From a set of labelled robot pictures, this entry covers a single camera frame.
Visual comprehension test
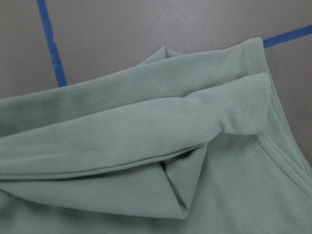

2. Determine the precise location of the olive green long-sleeve shirt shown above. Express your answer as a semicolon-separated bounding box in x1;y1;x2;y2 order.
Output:
0;38;312;234

